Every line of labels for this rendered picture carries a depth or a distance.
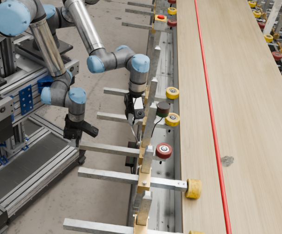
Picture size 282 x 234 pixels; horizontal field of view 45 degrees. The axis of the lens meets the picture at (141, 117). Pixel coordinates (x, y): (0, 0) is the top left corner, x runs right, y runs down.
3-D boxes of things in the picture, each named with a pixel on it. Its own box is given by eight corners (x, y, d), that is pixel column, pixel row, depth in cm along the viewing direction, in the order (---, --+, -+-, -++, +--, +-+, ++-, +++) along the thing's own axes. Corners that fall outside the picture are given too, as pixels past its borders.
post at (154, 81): (139, 145, 203) (151, 79, 173) (139, 141, 206) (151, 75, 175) (144, 146, 204) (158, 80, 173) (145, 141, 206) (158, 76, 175)
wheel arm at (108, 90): (103, 94, 207) (103, 88, 205) (104, 91, 210) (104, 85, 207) (172, 105, 209) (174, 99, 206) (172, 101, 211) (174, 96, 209)
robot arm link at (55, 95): (47, 92, 158) (70, 96, 158) (40, 107, 149) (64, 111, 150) (47, 78, 153) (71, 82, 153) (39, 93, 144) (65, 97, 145)
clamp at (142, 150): (137, 164, 167) (139, 157, 164) (139, 145, 177) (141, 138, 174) (149, 165, 167) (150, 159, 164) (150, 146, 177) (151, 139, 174)
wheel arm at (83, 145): (79, 150, 168) (79, 144, 165) (80, 146, 171) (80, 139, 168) (165, 163, 170) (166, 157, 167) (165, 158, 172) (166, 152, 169)
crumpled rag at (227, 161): (223, 168, 161) (224, 165, 160) (215, 158, 166) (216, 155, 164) (238, 164, 165) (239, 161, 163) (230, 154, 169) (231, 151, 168)
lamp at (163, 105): (150, 142, 165) (157, 108, 151) (150, 134, 169) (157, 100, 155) (161, 143, 165) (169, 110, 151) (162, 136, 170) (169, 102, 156)
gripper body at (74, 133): (67, 128, 167) (67, 110, 159) (84, 132, 167) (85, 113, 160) (63, 139, 161) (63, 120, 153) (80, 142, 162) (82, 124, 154)
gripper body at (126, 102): (138, 101, 161) (142, 81, 153) (143, 113, 155) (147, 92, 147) (123, 102, 159) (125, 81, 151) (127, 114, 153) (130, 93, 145)
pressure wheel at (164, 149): (152, 168, 169) (156, 152, 162) (153, 156, 175) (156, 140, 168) (168, 170, 170) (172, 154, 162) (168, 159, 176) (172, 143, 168)
